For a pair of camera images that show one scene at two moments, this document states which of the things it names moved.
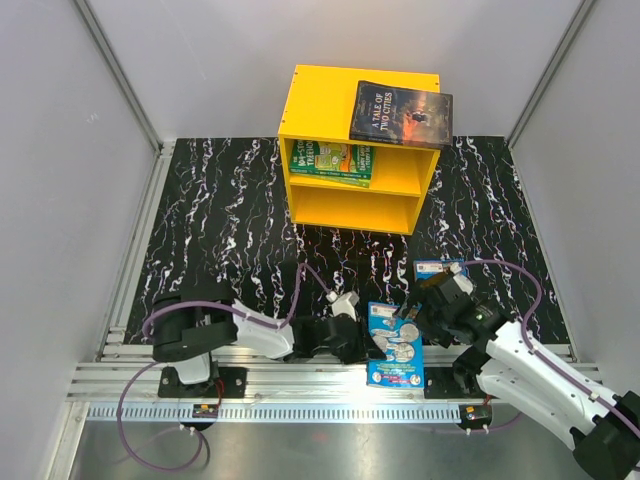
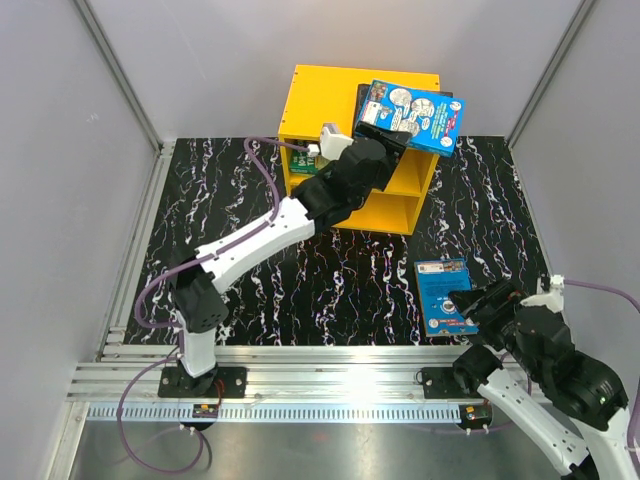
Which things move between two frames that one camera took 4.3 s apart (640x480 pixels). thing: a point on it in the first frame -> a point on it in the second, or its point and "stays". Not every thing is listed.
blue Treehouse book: [401, 342] -> [434, 120]
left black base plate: [233, 379] stays
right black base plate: [440, 383] stays
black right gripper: [441, 337] -> [502, 295]
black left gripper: [365, 348] -> [389, 161]
